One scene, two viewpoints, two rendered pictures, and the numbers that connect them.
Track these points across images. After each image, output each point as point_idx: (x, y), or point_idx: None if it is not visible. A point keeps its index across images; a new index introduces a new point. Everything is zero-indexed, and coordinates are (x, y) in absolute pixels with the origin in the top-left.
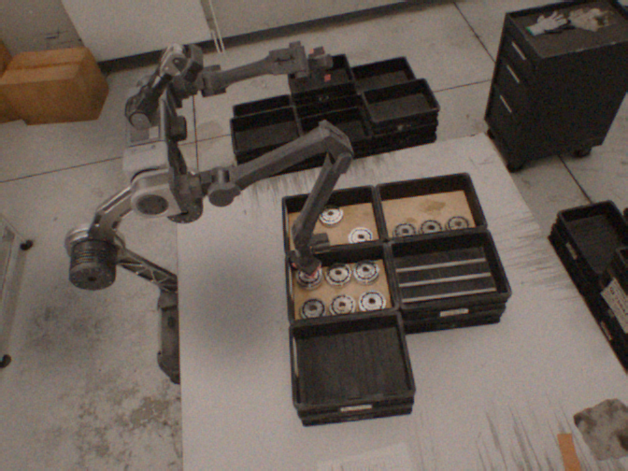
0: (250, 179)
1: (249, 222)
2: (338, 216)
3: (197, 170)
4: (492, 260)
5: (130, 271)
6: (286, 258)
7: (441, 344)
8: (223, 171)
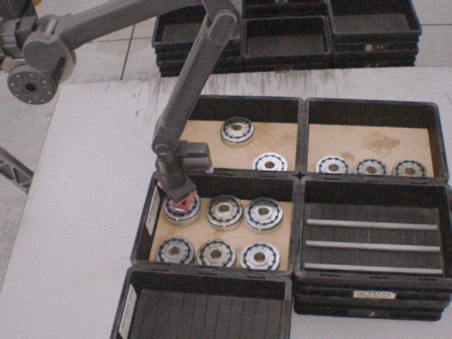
0: (84, 34)
1: (138, 127)
2: (247, 133)
3: None
4: (445, 229)
5: None
6: (155, 174)
7: (350, 337)
8: (55, 20)
